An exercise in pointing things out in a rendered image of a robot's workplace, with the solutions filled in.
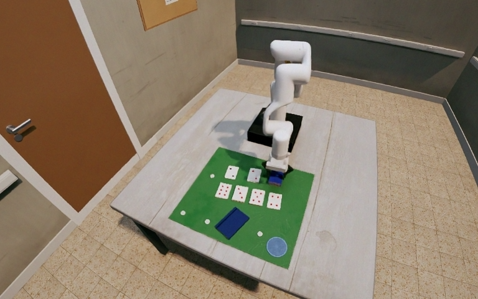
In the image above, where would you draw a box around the green felt card mat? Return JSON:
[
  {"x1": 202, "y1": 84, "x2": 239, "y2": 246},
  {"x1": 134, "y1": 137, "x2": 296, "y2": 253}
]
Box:
[{"x1": 169, "y1": 147, "x2": 315, "y2": 269}]

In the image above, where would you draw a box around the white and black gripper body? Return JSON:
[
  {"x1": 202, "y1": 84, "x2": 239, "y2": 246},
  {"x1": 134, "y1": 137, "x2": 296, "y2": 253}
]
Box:
[{"x1": 268, "y1": 152, "x2": 289, "y2": 172}]

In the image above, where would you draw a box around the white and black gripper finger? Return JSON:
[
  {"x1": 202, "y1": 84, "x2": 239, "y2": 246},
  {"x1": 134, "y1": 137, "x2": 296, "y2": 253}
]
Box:
[
  {"x1": 283, "y1": 165, "x2": 293, "y2": 179},
  {"x1": 261, "y1": 161, "x2": 270, "y2": 176}
]

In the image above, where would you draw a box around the blue round disc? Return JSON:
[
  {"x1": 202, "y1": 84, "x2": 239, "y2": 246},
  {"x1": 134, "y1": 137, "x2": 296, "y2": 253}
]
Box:
[{"x1": 266, "y1": 237, "x2": 287, "y2": 257}]

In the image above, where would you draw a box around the white card with red dots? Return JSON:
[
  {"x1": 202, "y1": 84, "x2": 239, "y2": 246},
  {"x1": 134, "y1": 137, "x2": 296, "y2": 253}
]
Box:
[
  {"x1": 215, "y1": 183, "x2": 232, "y2": 199},
  {"x1": 267, "y1": 192, "x2": 282, "y2": 210},
  {"x1": 249, "y1": 189, "x2": 265, "y2": 206},
  {"x1": 232, "y1": 186, "x2": 248, "y2": 202}
]

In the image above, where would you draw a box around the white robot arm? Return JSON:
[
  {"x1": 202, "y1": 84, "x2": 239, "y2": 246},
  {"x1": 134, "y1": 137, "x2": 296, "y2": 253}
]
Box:
[{"x1": 263, "y1": 40, "x2": 311, "y2": 173}]

